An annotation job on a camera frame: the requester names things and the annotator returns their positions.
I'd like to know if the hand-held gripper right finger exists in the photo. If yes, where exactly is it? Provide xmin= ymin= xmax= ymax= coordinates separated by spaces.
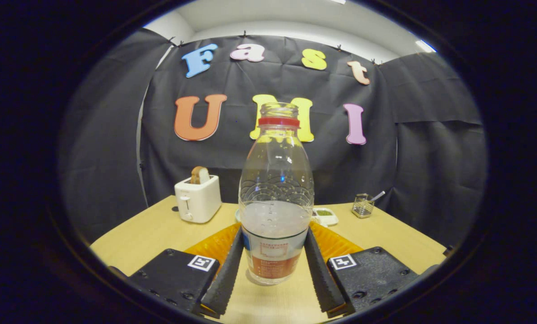
xmin=304 ymin=224 xmax=420 ymax=317

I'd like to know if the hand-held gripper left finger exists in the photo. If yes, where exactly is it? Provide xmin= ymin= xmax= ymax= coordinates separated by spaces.
xmin=126 ymin=225 xmax=244 ymax=317

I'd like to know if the clear plastic juice bottle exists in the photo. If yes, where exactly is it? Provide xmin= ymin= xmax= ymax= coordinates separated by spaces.
xmin=239 ymin=102 xmax=315 ymax=285

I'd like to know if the white divided condiment dish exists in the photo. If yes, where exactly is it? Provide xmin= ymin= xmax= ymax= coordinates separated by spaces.
xmin=311 ymin=207 xmax=339 ymax=227

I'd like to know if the white toaster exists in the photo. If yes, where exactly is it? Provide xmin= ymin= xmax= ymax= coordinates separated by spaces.
xmin=174 ymin=175 xmax=222 ymax=224

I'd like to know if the wooden table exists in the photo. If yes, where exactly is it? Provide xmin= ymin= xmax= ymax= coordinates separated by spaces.
xmin=90 ymin=195 xmax=447 ymax=322

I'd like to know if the brown bread slice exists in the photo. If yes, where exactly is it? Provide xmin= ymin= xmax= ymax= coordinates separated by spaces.
xmin=190 ymin=166 xmax=210 ymax=185

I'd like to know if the wire mesh utensil basket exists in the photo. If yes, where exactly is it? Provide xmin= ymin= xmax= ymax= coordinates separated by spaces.
xmin=352 ymin=191 xmax=386 ymax=219

